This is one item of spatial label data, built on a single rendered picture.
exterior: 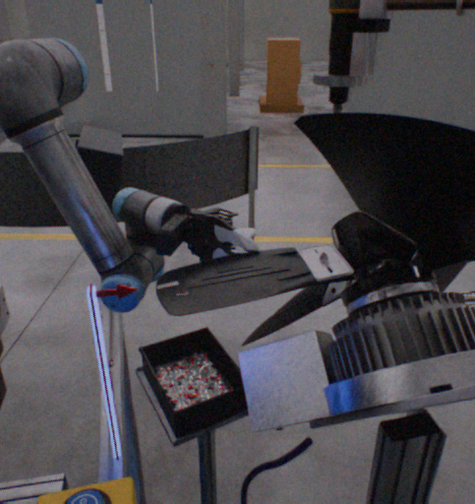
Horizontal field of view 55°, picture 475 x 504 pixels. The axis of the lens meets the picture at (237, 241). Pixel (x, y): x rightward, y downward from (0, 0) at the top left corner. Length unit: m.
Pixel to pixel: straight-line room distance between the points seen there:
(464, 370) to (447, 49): 6.50
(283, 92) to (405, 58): 2.65
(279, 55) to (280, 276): 8.05
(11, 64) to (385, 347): 0.69
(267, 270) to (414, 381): 0.25
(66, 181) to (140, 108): 6.04
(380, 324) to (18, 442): 1.78
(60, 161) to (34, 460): 1.50
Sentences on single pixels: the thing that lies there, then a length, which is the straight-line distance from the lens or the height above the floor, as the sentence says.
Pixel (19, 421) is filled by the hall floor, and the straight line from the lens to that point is 2.28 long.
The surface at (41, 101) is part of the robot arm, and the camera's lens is 0.81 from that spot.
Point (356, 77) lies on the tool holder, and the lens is 0.62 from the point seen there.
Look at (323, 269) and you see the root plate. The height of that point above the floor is 1.19.
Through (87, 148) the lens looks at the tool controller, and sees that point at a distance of 1.19.
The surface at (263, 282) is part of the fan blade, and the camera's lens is 0.67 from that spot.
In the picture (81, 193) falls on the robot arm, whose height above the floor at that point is 1.27.
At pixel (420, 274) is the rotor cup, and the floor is 1.20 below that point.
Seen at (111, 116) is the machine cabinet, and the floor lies 0.30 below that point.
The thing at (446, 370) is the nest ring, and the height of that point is 1.16.
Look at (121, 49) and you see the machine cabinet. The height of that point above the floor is 1.18.
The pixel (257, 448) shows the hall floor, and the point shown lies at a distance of 2.00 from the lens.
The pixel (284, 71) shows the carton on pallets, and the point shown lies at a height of 0.72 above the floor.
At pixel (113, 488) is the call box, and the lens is 0.58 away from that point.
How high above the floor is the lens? 1.53
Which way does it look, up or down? 26 degrees down
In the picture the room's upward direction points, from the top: straight up
